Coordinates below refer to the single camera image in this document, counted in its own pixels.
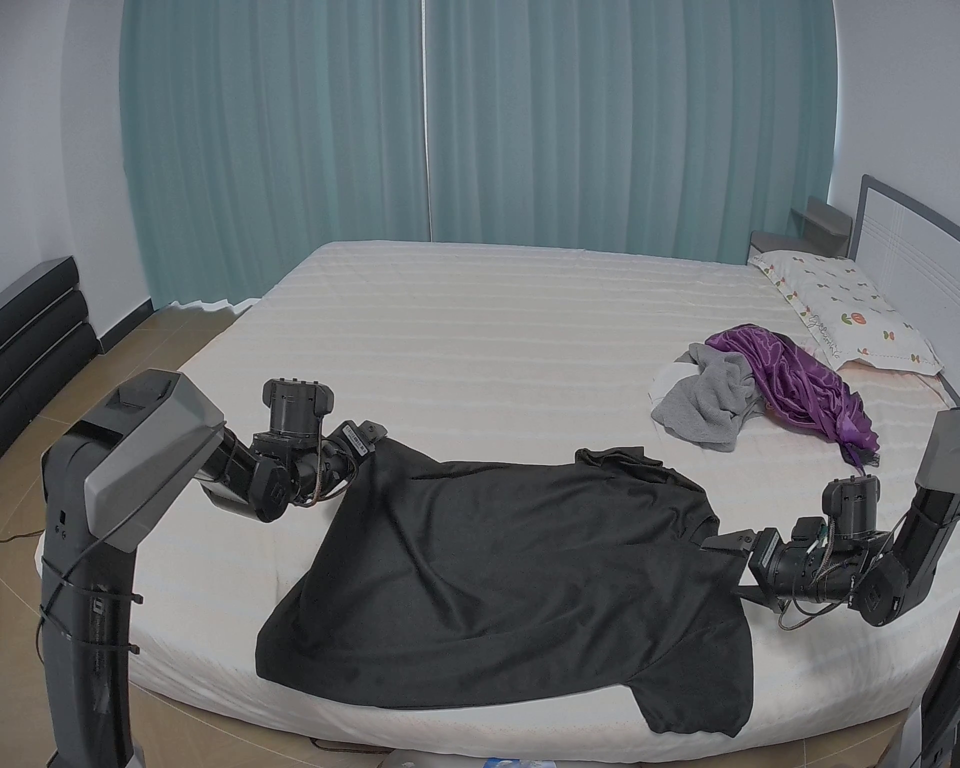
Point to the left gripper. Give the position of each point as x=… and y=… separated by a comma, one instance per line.
x=337, y=465

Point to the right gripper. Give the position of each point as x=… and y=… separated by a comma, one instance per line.
x=787, y=570

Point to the black T-shirt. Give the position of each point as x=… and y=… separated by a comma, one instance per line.
x=487, y=562

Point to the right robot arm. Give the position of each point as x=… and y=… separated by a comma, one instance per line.
x=930, y=525

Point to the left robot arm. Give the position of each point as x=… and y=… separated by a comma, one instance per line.
x=142, y=450

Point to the bed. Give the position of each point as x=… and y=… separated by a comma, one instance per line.
x=487, y=352

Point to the grey garment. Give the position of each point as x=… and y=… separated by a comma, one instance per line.
x=705, y=405

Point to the purple satin garment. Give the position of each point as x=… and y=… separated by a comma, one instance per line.
x=787, y=375

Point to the white garment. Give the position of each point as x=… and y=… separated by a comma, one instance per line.
x=667, y=379

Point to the white printed pillow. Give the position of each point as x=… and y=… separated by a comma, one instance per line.
x=847, y=307

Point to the blue-green curtain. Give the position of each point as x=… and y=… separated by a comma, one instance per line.
x=270, y=150
x=622, y=120

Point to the black chest of drawers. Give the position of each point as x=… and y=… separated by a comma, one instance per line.
x=41, y=330

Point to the grey bedside table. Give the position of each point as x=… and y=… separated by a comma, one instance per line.
x=821, y=225

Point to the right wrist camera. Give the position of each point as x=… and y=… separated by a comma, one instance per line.
x=814, y=536

